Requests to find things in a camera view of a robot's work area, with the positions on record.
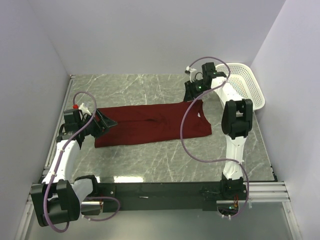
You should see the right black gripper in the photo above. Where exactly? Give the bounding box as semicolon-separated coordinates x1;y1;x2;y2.
183;78;209;103

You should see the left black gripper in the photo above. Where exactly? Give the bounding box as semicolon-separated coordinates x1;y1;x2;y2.
78;108;117;139

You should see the dark red polo shirt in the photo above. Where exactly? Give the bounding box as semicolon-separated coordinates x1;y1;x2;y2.
94;99;212;148

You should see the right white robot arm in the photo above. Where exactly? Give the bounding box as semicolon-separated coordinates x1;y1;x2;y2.
183;62;254;200

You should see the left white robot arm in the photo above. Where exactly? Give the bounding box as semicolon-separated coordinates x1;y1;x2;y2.
30;105;117;227

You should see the white perforated plastic basket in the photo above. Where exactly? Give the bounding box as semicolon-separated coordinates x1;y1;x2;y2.
214;63;265;111

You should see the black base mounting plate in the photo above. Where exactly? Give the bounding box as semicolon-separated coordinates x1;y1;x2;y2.
86;179;248;213

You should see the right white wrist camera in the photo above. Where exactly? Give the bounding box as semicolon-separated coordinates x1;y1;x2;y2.
184;66;197;82

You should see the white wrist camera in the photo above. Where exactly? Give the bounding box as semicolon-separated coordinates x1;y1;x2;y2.
72;103;92;116
184;66;197;82

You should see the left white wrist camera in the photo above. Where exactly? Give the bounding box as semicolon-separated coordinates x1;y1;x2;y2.
72;103;92;116

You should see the aluminium frame rail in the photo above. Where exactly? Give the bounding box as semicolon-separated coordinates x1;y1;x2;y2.
26;181;292;204

